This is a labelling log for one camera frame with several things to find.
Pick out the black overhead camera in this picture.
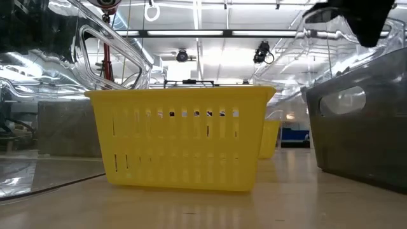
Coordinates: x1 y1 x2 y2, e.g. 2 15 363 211
176 49 190 63

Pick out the blue cabinet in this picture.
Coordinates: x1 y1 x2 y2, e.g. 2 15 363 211
280 127 311 148

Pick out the white hanging cable loop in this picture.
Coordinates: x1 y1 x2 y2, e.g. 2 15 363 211
144 0 161 22

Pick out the black overhead light bar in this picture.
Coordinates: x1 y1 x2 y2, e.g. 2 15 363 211
114 29 392 39

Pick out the black camera with cable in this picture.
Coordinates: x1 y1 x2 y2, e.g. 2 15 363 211
252 40 275 65

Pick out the clear plastic basket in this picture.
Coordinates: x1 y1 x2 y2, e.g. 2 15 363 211
0 0 154 202
300 8 407 80

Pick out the grey tinted plastic basket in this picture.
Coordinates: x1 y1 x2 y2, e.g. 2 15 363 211
37 100 103 158
300 47 407 195

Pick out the yellow slotted plastic basket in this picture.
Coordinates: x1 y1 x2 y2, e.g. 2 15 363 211
84 85 277 192
258 119 281 160

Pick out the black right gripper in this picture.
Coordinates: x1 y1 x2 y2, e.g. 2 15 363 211
313 0 396 48

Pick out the black bar fixture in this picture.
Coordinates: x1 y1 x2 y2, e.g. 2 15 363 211
163 78 215 89

